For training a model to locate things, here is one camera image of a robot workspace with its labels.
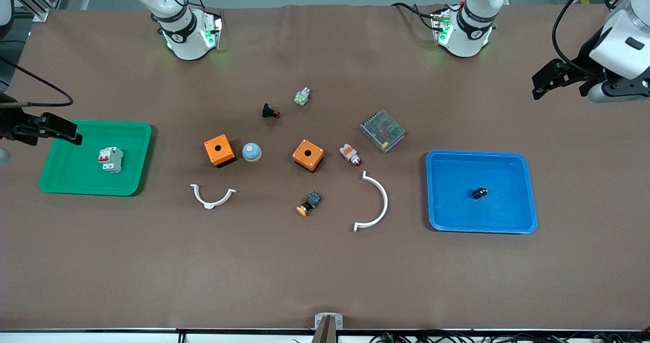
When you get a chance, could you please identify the grey circuit breaker red lever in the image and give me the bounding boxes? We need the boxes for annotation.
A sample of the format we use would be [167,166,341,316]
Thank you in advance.
[98,146,124,173]

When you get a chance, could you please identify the green plastic tray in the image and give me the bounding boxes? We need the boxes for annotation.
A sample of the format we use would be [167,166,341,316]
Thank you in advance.
[39,120,153,197]

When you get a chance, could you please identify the blue plastic tray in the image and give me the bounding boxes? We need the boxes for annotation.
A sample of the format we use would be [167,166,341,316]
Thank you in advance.
[426,150,538,234]

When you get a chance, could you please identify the orange button box with hole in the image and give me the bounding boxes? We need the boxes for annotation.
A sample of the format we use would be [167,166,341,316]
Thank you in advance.
[204,134,237,169]
[292,139,325,173]

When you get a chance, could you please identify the metal mesh power supply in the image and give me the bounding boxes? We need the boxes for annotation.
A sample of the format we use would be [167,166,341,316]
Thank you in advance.
[360,110,407,154]

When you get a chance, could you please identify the orange black push button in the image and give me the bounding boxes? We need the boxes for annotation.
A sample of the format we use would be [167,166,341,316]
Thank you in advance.
[297,191,322,216]

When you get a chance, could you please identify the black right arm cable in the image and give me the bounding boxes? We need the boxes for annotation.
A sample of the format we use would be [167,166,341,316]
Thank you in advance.
[0,56,75,108]

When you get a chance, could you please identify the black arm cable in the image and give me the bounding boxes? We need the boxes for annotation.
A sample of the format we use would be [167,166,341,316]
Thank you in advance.
[552,0,633,74]
[0,56,75,108]

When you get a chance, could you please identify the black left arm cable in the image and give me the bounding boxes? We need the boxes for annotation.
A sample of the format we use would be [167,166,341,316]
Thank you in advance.
[552,0,633,74]

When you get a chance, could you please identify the black base cable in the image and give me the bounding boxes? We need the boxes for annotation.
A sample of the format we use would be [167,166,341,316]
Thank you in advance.
[391,2,440,31]

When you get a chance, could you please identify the small white half-ring clamp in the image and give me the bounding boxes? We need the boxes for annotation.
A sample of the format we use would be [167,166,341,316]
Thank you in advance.
[190,183,237,210]

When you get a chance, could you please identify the large white half-ring clamp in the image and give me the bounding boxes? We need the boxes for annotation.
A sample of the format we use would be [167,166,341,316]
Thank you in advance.
[353,171,389,232]

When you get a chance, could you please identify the black cable bundle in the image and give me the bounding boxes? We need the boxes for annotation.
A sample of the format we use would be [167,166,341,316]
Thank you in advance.
[371,330,650,343]

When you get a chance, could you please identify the grey metal table bracket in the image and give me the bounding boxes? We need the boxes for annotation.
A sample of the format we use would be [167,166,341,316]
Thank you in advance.
[312,313,344,343]

